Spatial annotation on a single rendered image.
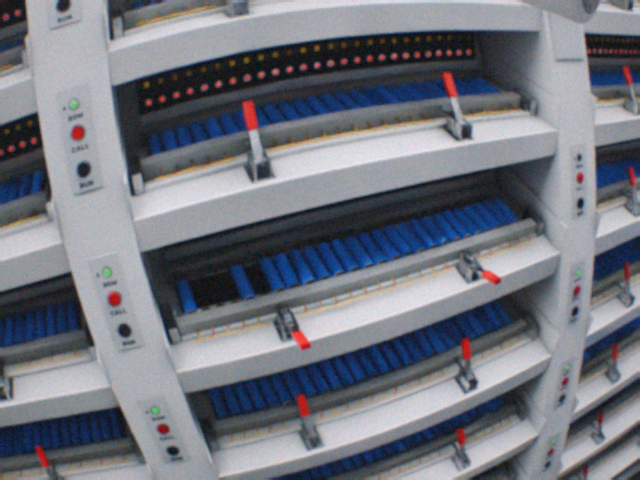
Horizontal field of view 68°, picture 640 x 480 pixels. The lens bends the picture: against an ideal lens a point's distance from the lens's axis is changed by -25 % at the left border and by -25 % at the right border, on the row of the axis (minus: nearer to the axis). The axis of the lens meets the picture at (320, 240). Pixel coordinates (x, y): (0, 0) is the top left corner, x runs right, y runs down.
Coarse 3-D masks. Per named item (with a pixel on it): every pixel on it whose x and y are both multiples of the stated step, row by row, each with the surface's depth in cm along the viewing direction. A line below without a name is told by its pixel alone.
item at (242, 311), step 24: (480, 240) 84; (504, 240) 86; (384, 264) 81; (408, 264) 81; (432, 264) 83; (312, 288) 78; (336, 288) 78; (360, 288) 80; (216, 312) 75; (240, 312) 75; (264, 312) 76; (312, 312) 77; (216, 336) 73
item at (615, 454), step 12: (636, 432) 132; (612, 444) 130; (624, 444) 131; (636, 444) 130; (600, 456) 127; (612, 456) 129; (624, 456) 128; (636, 456) 127; (576, 468) 126; (588, 468) 127; (600, 468) 126; (612, 468) 126; (624, 468) 125
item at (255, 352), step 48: (432, 192) 94; (528, 192) 91; (240, 240) 86; (528, 240) 88; (432, 288) 81; (480, 288) 81; (240, 336) 75; (336, 336) 75; (384, 336) 79; (192, 384) 72
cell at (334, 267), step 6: (318, 246) 86; (324, 246) 85; (318, 252) 85; (324, 252) 84; (330, 252) 84; (324, 258) 84; (330, 258) 83; (336, 258) 83; (330, 264) 82; (336, 264) 82; (330, 270) 82; (336, 270) 81; (342, 270) 81
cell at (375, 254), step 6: (360, 234) 87; (366, 234) 87; (360, 240) 87; (366, 240) 86; (372, 240) 86; (366, 246) 85; (372, 246) 85; (366, 252) 85; (372, 252) 84; (378, 252) 84; (372, 258) 84; (378, 258) 83; (384, 258) 83
